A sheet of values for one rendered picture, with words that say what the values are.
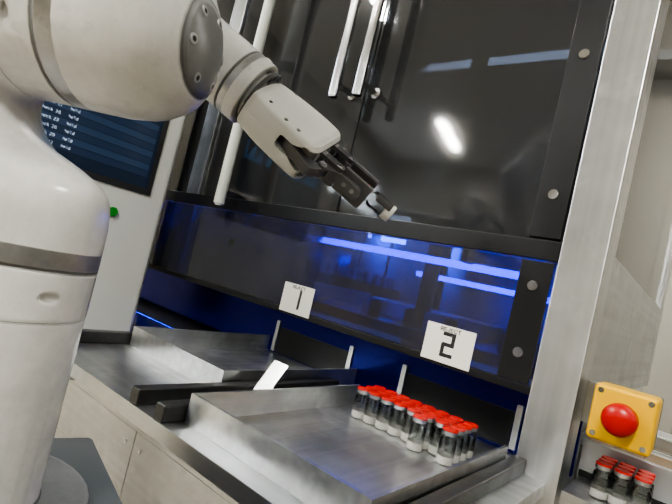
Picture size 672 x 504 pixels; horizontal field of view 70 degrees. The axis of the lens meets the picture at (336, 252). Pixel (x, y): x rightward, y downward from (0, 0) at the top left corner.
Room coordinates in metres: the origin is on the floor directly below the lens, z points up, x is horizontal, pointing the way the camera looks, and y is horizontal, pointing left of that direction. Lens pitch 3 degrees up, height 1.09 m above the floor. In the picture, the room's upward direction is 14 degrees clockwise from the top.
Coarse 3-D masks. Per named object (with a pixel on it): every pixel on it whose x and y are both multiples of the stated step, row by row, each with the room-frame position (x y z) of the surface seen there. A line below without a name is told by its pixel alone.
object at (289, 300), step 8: (288, 288) 1.01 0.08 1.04; (296, 288) 0.99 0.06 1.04; (304, 288) 0.98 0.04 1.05; (288, 296) 1.00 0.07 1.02; (296, 296) 0.99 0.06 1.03; (304, 296) 0.98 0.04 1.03; (312, 296) 0.96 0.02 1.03; (280, 304) 1.01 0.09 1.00; (288, 304) 1.00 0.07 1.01; (296, 304) 0.99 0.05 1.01; (304, 304) 0.97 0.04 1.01; (296, 312) 0.98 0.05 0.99; (304, 312) 0.97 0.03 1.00
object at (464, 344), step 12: (432, 324) 0.80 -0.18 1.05; (432, 336) 0.79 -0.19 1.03; (444, 336) 0.78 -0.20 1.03; (456, 336) 0.77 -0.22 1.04; (468, 336) 0.76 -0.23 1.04; (432, 348) 0.79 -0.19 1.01; (444, 348) 0.78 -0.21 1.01; (456, 348) 0.76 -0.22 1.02; (468, 348) 0.75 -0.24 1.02; (444, 360) 0.77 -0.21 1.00; (456, 360) 0.76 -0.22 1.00; (468, 360) 0.75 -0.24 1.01
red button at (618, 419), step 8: (608, 408) 0.60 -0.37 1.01; (616, 408) 0.59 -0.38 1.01; (624, 408) 0.59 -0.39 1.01; (600, 416) 0.61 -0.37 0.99; (608, 416) 0.60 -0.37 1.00; (616, 416) 0.59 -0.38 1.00; (624, 416) 0.59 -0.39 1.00; (632, 416) 0.58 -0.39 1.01; (608, 424) 0.60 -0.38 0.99; (616, 424) 0.59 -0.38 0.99; (624, 424) 0.59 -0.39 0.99; (632, 424) 0.58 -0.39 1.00; (608, 432) 0.60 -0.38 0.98; (616, 432) 0.59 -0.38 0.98; (624, 432) 0.59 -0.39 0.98; (632, 432) 0.58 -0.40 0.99
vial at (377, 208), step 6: (372, 192) 0.57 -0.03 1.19; (378, 192) 0.57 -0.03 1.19; (366, 198) 0.57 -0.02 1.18; (372, 198) 0.56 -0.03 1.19; (366, 204) 0.57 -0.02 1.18; (372, 204) 0.57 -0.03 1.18; (378, 204) 0.56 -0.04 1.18; (372, 210) 0.57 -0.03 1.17; (378, 210) 0.57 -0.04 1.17; (384, 210) 0.57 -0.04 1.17; (390, 210) 0.57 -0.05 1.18; (384, 216) 0.57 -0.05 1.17; (390, 216) 0.57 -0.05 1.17
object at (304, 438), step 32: (192, 416) 0.56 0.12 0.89; (224, 416) 0.53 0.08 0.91; (256, 416) 0.64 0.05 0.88; (288, 416) 0.68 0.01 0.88; (320, 416) 0.71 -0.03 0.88; (224, 448) 0.52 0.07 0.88; (256, 448) 0.49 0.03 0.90; (288, 448) 0.47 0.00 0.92; (320, 448) 0.58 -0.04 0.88; (352, 448) 0.61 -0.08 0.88; (384, 448) 0.64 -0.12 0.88; (288, 480) 0.46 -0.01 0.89; (320, 480) 0.44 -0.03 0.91; (352, 480) 0.51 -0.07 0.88; (384, 480) 0.54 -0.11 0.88; (416, 480) 0.47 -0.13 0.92; (448, 480) 0.52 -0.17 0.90
